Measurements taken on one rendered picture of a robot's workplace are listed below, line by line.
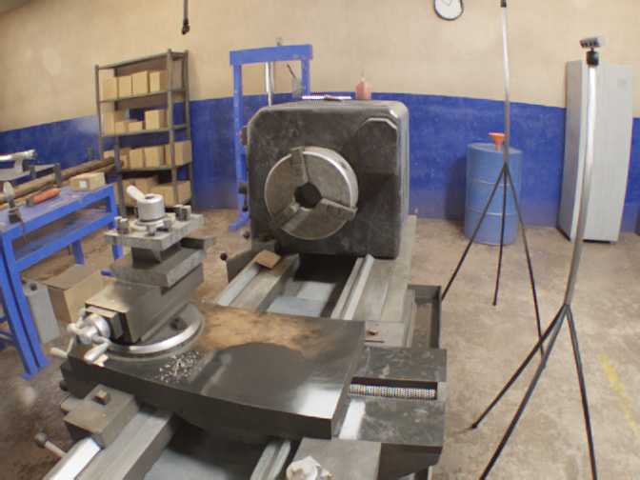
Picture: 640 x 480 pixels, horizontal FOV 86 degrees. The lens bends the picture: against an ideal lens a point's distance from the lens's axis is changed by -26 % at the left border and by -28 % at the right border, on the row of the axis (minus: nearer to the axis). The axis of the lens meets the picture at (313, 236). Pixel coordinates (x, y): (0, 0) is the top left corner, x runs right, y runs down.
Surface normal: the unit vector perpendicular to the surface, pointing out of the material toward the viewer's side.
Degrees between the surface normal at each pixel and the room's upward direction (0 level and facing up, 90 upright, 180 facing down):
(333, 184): 90
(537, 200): 90
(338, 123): 90
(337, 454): 0
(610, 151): 90
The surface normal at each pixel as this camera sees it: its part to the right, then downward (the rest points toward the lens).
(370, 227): -0.25, 0.32
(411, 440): -0.03, -0.95
